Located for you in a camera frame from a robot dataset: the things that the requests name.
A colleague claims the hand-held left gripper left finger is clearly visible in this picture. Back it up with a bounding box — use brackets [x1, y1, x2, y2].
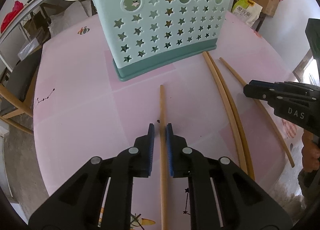
[28, 123, 155, 230]

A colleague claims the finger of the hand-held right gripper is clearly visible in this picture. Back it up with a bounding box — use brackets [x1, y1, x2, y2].
[250, 80, 320, 92]
[243, 83, 316, 104]

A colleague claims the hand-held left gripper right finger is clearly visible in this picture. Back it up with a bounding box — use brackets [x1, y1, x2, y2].
[165, 123, 293, 230]

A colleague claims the teal plastic utensil holder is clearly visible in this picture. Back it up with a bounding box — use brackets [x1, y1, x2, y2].
[86, 0, 237, 82]

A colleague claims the person's right hand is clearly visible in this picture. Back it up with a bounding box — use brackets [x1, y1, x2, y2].
[301, 130, 320, 171]

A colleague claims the dark wooden stool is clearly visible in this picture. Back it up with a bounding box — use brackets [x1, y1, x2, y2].
[251, 12, 270, 33]

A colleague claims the white and green rice bag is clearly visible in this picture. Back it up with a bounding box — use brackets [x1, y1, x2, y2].
[230, 0, 264, 27]

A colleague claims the wooden chair with dark seat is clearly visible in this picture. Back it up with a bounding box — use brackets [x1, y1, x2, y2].
[0, 50, 43, 136]

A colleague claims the grey flat box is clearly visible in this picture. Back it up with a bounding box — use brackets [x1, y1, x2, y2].
[17, 39, 42, 61]

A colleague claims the white sack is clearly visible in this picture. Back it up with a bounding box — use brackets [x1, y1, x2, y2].
[49, 0, 92, 38]

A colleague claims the white side desk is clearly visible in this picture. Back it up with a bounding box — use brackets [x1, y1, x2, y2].
[0, 0, 73, 72]

